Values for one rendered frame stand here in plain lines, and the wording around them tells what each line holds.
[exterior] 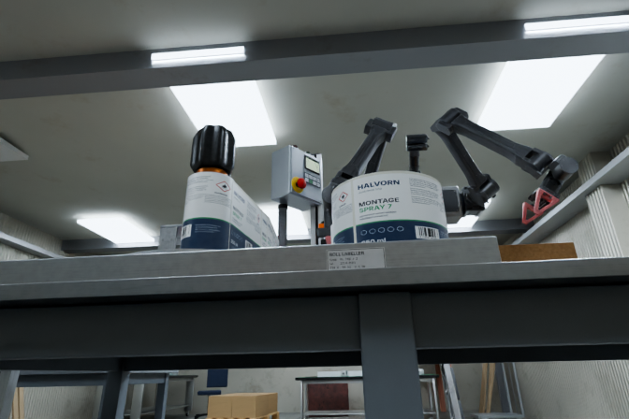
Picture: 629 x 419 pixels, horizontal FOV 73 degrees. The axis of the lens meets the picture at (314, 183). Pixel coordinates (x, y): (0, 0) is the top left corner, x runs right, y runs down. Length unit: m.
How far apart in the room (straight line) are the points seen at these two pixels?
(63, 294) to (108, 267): 0.08
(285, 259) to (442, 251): 0.20
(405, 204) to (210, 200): 0.34
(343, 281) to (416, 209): 0.25
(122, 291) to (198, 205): 0.28
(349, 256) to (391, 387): 0.16
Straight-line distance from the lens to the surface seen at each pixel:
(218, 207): 0.78
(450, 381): 2.31
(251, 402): 7.33
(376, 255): 0.56
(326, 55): 2.76
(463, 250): 0.58
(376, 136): 1.56
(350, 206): 0.71
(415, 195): 0.70
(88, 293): 0.58
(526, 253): 1.65
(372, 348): 0.50
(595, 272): 0.54
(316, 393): 8.79
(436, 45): 2.82
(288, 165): 1.49
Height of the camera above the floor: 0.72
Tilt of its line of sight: 24 degrees up
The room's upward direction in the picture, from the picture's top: 1 degrees counter-clockwise
